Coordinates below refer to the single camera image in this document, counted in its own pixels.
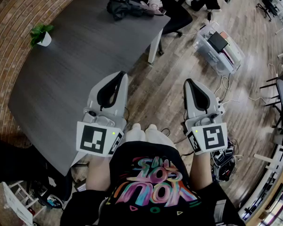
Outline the white cable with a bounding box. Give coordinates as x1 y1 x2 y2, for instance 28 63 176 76
213 64 278 104

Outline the black swivel chair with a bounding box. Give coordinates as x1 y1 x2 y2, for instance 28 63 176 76
256 0 280 22

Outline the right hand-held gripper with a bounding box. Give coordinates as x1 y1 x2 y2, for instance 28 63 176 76
183 78 228 155

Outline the light wooden board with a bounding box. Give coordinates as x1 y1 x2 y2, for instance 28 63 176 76
251 162 283 221

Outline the dark grey wooden table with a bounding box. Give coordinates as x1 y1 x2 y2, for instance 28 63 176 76
7 0 172 178

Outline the black t-shirt with colourful print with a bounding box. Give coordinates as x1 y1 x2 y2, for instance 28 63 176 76
59 140 246 226

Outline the clear plastic storage bin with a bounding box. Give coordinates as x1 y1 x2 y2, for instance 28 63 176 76
192 23 246 76

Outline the person's left forearm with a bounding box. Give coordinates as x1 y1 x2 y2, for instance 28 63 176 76
86 153 114 192

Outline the person's right forearm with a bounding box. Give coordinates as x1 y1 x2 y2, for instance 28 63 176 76
189 149 214 191

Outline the dark laptop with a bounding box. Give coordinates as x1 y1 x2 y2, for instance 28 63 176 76
74 179 87 193

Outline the black mesh office chair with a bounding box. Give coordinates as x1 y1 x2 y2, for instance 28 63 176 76
129 0 204 56

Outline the black box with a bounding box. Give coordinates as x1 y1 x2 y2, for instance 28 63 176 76
207 31 229 53

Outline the black frame chair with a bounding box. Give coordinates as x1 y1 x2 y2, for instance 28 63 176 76
259 65 283 129

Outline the green plant in white pot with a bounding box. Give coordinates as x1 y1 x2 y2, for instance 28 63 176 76
29 23 55 48

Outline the white power strip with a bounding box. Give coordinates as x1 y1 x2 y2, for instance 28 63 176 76
215 97 226 115

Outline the long white desk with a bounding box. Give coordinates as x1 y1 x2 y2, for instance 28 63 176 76
237 144 283 226

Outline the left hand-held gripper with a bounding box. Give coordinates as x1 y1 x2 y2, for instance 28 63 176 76
75 71 130 158

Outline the black umbrella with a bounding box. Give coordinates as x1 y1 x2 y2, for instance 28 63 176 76
106 0 154 22

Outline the black padded chair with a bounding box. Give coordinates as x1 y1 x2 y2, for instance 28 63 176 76
0 137 73 202

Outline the pink and white plush toy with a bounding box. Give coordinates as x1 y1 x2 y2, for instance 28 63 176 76
147 0 162 9

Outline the white metal rack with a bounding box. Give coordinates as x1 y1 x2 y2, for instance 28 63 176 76
1 179 40 225

